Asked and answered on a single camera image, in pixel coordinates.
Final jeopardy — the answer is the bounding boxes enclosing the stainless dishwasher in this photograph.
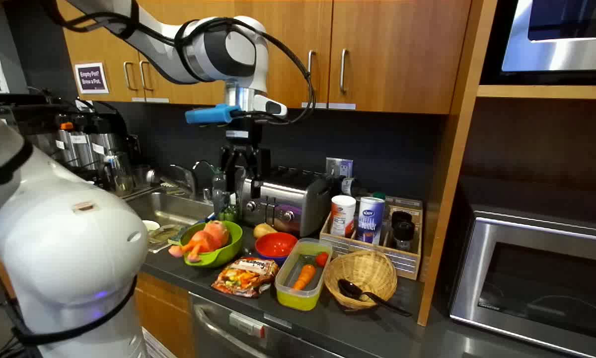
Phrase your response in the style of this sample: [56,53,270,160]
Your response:
[189,293,342,358]

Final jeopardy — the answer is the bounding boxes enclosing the stainless steel sink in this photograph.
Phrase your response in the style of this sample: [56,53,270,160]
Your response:
[127,192,213,254]

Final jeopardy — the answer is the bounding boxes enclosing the silver toaster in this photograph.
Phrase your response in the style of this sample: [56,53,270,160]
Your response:
[239,166,330,238]

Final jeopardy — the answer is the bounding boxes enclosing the upper microwave oven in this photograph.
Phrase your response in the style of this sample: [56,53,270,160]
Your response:
[481,0,596,87]

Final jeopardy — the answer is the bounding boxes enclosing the white red canister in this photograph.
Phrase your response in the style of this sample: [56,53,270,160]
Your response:
[330,196,356,238]

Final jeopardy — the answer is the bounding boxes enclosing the red bowl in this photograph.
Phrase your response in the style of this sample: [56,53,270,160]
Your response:
[255,234,298,262]

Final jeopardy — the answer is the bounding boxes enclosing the yellow potato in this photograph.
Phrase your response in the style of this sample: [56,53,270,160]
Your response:
[253,224,278,240]

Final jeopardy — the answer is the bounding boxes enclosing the stainless microwave oven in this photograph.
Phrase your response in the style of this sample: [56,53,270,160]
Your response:
[447,178,596,358]

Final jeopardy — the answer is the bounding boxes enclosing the black plastic spoon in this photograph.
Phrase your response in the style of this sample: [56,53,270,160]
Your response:
[338,279,411,317]

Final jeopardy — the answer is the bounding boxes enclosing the black jar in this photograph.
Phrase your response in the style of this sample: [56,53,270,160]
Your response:
[392,212,415,252]

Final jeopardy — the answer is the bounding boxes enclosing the instant noodle packet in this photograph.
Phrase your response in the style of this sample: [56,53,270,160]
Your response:
[213,258,278,299]

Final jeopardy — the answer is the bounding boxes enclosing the clear yellow plastic container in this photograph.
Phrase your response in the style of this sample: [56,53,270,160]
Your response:
[274,240,332,311]

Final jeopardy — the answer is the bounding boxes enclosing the green bowl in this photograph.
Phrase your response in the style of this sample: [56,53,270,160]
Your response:
[171,222,243,269]

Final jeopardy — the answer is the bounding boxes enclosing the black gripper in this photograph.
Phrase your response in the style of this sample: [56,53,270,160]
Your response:
[221,120,270,192]

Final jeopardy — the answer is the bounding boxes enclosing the red toy tomato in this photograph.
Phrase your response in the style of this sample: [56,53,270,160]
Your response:
[314,254,330,267]

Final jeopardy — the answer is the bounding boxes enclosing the woven wicker basket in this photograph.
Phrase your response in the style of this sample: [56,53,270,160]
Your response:
[324,252,398,313]

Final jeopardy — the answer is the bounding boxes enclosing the purple white canister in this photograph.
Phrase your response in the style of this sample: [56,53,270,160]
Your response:
[358,198,386,246]

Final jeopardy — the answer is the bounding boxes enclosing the orange plush toy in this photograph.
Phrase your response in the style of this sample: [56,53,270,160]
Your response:
[169,222,231,262]

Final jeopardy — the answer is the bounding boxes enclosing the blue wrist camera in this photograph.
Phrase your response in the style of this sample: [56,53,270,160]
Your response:
[185,104,239,126]

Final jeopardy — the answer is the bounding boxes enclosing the orange toy carrot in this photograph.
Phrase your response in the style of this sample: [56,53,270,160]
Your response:
[292,266,316,293]

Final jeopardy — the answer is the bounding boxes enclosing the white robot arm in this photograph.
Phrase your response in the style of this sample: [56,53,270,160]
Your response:
[0,0,286,358]

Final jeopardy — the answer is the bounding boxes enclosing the chrome faucet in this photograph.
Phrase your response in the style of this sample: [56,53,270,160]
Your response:
[145,162,215,202]

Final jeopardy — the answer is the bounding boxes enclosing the wooden upper cabinets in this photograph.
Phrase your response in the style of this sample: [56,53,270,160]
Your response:
[44,0,473,120]

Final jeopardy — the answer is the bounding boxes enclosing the wooden crate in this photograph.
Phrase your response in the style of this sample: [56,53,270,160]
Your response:
[320,198,425,281]

